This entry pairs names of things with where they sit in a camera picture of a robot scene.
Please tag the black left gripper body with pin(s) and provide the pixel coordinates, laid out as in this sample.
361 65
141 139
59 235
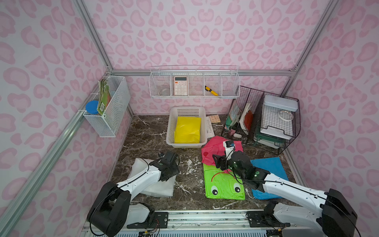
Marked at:
171 171

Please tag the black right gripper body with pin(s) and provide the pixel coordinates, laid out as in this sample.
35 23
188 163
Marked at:
222 161

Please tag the yellow raincoat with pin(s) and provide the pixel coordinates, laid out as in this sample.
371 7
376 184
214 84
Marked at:
187 130

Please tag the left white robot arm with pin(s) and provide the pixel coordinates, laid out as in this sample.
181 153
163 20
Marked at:
112 209

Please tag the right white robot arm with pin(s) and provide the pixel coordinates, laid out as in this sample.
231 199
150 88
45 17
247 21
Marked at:
329 212

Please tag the green frog folded raincoat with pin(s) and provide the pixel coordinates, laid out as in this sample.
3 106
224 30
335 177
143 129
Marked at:
221 185

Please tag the pink folded raincoat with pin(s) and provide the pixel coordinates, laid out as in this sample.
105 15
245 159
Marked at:
214 147

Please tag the white perforated plastic basket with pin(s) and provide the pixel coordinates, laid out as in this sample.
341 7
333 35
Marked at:
186 111

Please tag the green booklets in basket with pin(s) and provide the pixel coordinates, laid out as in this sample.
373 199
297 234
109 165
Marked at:
104 96

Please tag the white paper sheet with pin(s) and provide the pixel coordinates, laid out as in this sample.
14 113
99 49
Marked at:
209 128

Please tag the books in black rack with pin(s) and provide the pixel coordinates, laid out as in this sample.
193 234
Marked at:
240 119

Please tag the tan patterned card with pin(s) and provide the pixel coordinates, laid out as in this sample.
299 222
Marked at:
215 119

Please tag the white plastic lidded box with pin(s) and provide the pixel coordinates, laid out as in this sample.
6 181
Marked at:
271 124

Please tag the clear tape roll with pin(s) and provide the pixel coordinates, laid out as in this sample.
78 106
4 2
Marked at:
285 115

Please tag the white calculator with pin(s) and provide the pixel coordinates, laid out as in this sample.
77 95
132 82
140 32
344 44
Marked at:
181 86

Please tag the blue round lid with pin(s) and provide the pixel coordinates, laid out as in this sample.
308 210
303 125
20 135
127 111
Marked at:
91 107

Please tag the black wire rack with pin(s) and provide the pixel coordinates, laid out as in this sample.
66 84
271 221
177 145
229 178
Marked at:
255 138

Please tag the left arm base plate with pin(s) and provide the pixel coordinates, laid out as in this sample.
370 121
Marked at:
157 219

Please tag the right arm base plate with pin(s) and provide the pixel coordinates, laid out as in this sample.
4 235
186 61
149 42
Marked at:
260 219

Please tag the white mesh wall basket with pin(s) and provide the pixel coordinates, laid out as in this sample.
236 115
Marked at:
108 124

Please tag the white wire wall shelf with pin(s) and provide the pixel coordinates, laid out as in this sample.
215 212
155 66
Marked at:
224 80

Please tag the aluminium corner frame post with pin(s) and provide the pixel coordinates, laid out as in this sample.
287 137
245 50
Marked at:
90 26

